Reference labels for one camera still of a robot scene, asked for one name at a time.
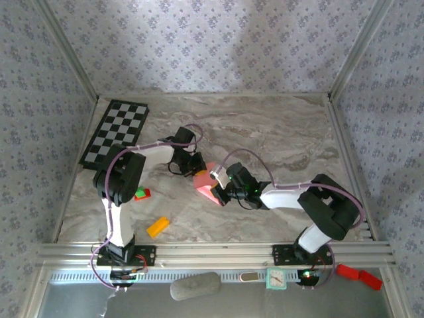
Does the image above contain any black and grey chessboard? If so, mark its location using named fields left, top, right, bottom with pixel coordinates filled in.
left=78, top=99, right=150, bottom=172

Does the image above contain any aluminium side rail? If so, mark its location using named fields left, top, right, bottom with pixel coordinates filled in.
left=326, top=95, right=378, bottom=241

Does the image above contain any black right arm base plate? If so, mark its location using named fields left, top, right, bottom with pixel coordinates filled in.
left=272, top=244, right=333, bottom=266

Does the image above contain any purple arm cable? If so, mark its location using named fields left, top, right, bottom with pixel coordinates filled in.
left=218, top=148, right=366, bottom=291
left=89, top=124, right=205, bottom=292

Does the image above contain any small white pink device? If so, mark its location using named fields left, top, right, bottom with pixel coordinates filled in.
left=238, top=271, right=261, bottom=283

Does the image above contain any aluminium frame rail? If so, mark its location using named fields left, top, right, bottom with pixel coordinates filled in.
left=34, top=241, right=397, bottom=269

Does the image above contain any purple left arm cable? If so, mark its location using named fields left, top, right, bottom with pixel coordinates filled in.
left=89, top=124, right=205, bottom=292

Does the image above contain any perforated metal cable tray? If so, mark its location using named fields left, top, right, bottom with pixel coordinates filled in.
left=49, top=268, right=365, bottom=284

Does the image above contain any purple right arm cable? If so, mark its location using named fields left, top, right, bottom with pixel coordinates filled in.
left=218, top=148, right=366, bottom=291

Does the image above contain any aluminium frame post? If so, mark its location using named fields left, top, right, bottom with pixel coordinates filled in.
left=329, top=0, right=394, bottom=101
left=31, top=0, right=100, bottom=104

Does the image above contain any grey stone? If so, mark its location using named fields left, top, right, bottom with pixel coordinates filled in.
left=170, top=272, right=222, bottom=301

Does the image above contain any yellow toy block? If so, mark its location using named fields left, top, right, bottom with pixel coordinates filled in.
left=146, top=217, right=171, bottom=239

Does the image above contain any red plastic object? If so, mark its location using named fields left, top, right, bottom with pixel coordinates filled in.
left=336, top=264, right=384, bottom=292

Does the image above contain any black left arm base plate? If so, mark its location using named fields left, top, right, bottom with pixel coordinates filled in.
left=96, top=244, right=157, bottom=268

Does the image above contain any teal square clock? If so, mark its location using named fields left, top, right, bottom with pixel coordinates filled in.
left=266, top=267, right=288, bottom=292

